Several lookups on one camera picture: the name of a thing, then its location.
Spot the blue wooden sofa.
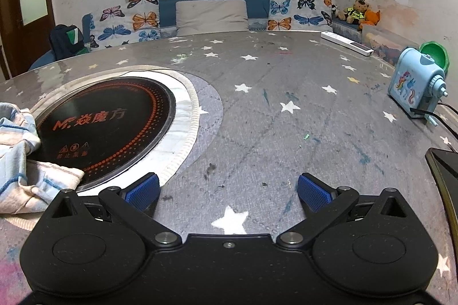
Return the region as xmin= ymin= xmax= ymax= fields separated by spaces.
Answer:
xmin=29 ymin=0 xmax=364 ymax=71

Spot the white remote control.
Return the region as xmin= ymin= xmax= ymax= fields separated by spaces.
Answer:
xmin=320 ymin=31 xmax=373 ymax=57

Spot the blue white striped garment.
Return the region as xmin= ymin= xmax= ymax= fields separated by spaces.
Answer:
xmin=0 ymin=102 xmax=84 ymax=214

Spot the grey pillow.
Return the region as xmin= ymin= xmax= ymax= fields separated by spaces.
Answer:
xmin=175 ymin=0 xmax=249 ymax=37

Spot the brown bear plush toy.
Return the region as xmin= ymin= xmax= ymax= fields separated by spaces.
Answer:
xmin=345 ymin=0 xmax=371 ymax=25

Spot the round black induction cooker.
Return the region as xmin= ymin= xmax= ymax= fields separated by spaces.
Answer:
xmin=34 ymin=76 xmax=177 ymax=192

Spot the small black white plush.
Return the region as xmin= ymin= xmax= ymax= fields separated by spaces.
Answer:
xmin=331 ymin=4 xmax=348 ymax=21

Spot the dark blue backpack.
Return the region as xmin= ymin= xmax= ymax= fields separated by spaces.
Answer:
xmin=49 ymin=24 xmax=90 ymax=62

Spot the black flat device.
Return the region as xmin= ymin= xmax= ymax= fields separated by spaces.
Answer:
xmin=425 ymin=148 xmax=458 ymax=230

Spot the brown wooden door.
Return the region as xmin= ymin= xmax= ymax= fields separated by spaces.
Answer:
xmin=0 ymin=0 xmax=56 ymax=80

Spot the green plastic bowl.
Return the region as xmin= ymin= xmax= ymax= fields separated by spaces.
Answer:
xmin=418 ymin=41 xmax=449 ymax=71

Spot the clear storage box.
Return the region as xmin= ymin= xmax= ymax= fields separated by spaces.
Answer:
xmin=361 ymin=24 xmax=421 ymax=64

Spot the light blue pencil sharpener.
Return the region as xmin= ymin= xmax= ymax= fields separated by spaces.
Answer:
xmin=387 ymin=47 xmax=449 ymax=127

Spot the orange plush toy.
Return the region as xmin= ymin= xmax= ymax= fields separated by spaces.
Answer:
xmin=358 ymin=9 xmax=382 ymax=30

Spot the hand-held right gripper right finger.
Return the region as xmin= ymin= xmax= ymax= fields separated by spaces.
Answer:
xmin=275 ymin=172 xmax=408 ymax=246

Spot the black cable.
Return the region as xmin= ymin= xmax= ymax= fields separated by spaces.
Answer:
xmin=410 ymin=102 xmax=458 ymax=136

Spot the butterfly print cushion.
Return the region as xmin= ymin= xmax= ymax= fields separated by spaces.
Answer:
xmin=268 ymin=0 xmax=334 ymax=32
xmin=82 ymin=0 xmax=161 ymax=48

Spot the grey star tablecloth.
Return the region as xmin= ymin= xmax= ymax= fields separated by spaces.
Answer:
xmin=0 ymin=30 xmax=458 ymax=305

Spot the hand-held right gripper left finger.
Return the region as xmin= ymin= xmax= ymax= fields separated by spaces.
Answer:
xmin=50 ymin=172 xmax=181 ymax=245

